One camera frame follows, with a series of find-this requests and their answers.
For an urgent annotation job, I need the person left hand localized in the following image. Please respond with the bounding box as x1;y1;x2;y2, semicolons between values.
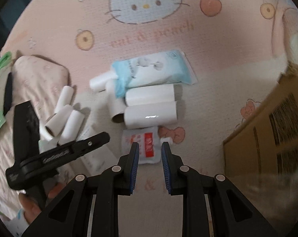
18;183;65;225

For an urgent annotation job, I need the pink Hello Kitty bed sheet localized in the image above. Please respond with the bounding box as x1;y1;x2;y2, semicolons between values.
0;0;298;237

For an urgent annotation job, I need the white red spout pouch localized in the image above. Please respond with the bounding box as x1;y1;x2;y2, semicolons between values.
121;126;175;164

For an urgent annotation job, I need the blue white wipes pack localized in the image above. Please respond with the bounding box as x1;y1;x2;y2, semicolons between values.
111;49;198;98

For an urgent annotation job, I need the brown cardboard box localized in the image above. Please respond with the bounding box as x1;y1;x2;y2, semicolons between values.
223;63;298;235

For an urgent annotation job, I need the pink floral pillow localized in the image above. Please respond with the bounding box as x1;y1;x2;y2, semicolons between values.
0;55;71;203

